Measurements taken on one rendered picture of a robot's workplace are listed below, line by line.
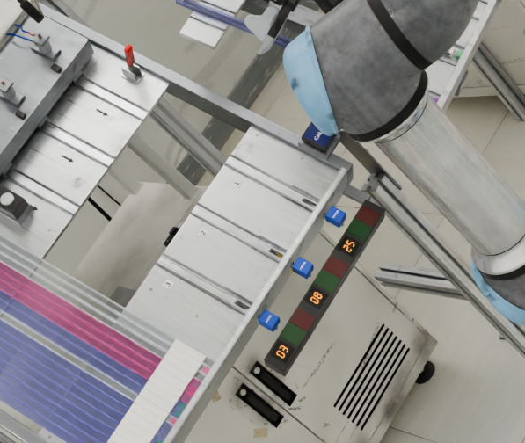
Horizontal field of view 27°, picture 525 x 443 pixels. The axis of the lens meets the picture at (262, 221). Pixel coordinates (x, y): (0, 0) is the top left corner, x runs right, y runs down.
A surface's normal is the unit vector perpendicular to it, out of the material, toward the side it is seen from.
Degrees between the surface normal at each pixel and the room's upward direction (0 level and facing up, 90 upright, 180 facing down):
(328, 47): 35
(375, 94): 95
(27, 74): 43
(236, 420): 90
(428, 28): 87
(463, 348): 0
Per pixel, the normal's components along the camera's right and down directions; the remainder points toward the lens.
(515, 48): -0.53, 0.80
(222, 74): 0.56, 0.06
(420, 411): -0.64, -0.60
